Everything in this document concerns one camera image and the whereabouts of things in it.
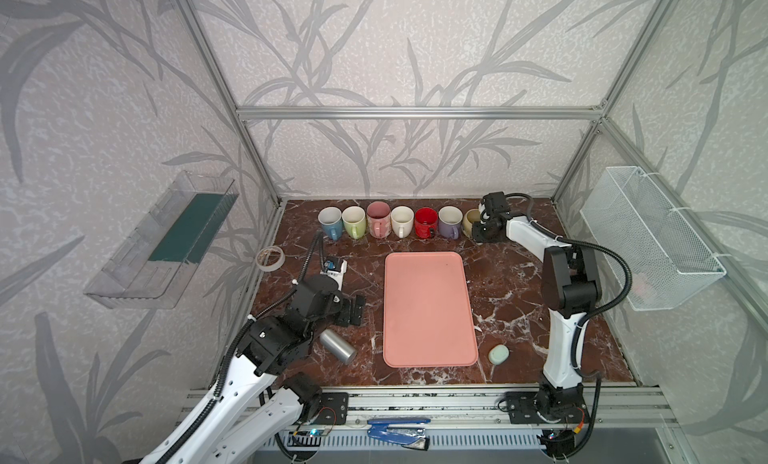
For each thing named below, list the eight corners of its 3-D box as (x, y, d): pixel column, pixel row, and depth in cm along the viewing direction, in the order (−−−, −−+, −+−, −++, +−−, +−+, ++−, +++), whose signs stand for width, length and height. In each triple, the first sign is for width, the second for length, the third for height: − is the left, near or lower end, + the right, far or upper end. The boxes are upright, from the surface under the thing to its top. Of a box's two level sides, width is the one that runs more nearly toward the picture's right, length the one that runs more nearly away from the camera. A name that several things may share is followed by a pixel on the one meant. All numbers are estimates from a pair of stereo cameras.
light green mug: (344, 245, 109) (339, 228, 101) (347, 224, 115) (343, 206, 107) (365, 246, 109) (362, 228, 101) (367, 224, 115) (365, 206, 107)
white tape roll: (254, 271, 103) (251, 267, 101) (262, 249, 109) (259, 245, 107) (280, 271, 103) (278, 267, 101) (287, 249, 109) (285, 245, 107)
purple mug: (438, 245, 109) (441, 230, 102) (436, 220, 116) (438, 205, 109) (461, 245, 109) (465, 230, 102) (458, 220, 116) (461, 205, 109)
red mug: (416, 242, 109) (416, 228, 103) (415, 222, 115) (416, 207, 109) (437, 242, 109) (439, 228, 103) (435, 222, 116) (437, 207, 109)
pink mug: (367, 247, 108) (364, 228, 99) (370, 221, 116) (367, 201, 107) (390, 247, 108) (389, 228, 99) (391, 221, 116) (390, 201, 107)
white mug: (395, 246, 108) (395, 229, 101) (391, 224, 115) (390, 207, 108) (416, 243, 109) (417, 226, 102) (411, 221, 116) (411, 204, 108)
